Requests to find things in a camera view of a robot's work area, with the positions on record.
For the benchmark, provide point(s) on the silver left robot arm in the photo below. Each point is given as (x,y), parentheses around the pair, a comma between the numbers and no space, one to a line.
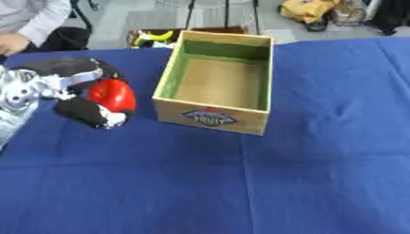
(16,97)

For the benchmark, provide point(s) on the black chair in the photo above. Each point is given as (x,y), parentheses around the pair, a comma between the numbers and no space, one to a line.
(80,13)

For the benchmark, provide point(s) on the tan cardboard box green inside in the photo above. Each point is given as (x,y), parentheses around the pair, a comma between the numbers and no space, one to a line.
(219,85)

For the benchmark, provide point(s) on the yellow bag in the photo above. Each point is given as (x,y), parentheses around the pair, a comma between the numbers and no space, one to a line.
(307,10)

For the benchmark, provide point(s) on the brown box of toys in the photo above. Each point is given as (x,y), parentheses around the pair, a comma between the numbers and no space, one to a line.
(155,38)

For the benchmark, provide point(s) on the red toy fruit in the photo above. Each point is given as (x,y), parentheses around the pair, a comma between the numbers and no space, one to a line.
(113,95)

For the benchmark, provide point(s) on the black tripod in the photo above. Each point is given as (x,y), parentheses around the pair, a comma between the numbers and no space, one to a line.
(224,13)

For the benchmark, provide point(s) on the person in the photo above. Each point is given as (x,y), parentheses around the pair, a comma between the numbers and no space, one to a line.
(29,23)

